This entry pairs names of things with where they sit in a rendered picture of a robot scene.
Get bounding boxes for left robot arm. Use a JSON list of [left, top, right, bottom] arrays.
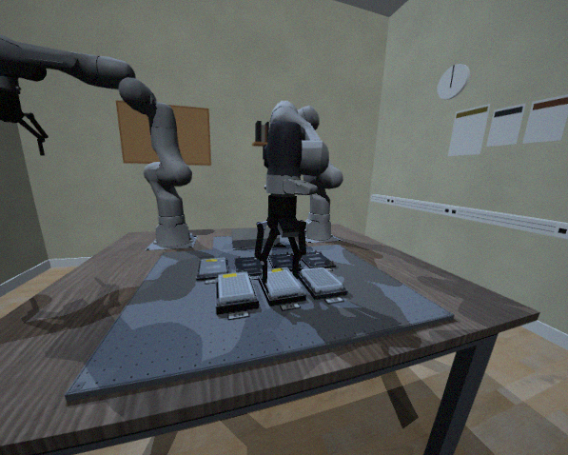
[[264, 101, 343, 240]]

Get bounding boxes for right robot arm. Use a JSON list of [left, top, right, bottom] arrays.
[[0, 34, 194, 247]]

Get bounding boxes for grey operator panel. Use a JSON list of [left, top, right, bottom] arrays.
[[232, 227, 281, 249]]

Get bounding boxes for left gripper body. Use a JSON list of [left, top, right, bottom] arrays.
[[266, 195, 297, 232]]

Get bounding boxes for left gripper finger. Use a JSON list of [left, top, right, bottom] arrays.
[[255, 221, 279, 283], [288, 220, 306, 279]]

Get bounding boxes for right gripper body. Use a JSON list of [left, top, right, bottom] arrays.
[[0, 90, 25, 123]]

